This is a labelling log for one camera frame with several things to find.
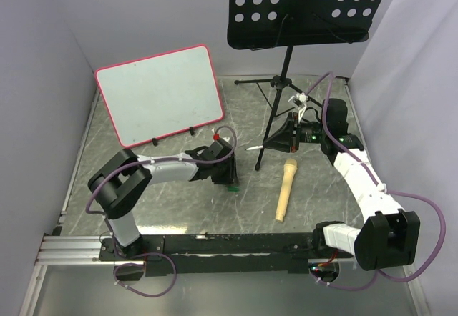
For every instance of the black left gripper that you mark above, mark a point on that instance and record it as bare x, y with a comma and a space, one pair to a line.
230, 176

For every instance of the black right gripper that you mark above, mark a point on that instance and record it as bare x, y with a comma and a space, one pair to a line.
282, 140

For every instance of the green capped whiteboard marker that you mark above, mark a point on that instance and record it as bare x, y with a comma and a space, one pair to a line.
258, 147

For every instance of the pink framed whiteboard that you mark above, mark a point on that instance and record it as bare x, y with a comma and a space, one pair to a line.
155, 97

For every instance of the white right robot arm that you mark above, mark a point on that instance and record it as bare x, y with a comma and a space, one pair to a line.
389, 235

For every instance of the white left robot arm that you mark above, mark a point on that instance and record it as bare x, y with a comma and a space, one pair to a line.
119, 184

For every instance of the beige toy microphone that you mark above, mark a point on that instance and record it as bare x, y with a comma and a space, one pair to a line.
289, 170

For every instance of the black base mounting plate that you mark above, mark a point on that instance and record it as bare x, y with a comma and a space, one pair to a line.
221, 253

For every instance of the black music stand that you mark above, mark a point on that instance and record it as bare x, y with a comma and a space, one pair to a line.
266, 24

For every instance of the aluminium rail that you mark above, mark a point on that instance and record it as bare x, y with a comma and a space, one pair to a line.
69, 250

